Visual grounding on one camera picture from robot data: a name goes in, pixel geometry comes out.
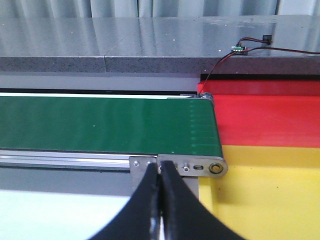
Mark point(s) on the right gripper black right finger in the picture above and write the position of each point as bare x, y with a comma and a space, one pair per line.
185, 218

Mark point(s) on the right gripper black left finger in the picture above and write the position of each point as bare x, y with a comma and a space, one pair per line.
139, 219

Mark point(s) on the steel conveyor end plate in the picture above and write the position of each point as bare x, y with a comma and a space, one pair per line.
196, 165

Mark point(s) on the yellow plastic tray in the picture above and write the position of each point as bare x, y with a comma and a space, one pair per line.
268, 193

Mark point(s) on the green conveyor belt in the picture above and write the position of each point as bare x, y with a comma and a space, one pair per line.
184, 126

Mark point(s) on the red plastic tray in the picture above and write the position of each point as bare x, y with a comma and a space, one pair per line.
283, 113

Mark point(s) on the small green circuit board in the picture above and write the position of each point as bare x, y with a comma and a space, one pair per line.
237, 48

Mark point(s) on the small black connector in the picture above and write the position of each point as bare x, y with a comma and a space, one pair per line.
267, 39

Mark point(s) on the grey stone counter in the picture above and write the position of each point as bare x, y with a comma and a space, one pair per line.
167, 45

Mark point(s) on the grey curtain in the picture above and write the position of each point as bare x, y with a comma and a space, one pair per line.
135, 8

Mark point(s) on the steel conveyor support bracket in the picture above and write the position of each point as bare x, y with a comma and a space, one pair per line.
140, 167

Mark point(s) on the aluminium conveyor side rail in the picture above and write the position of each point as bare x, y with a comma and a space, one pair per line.
70, 160

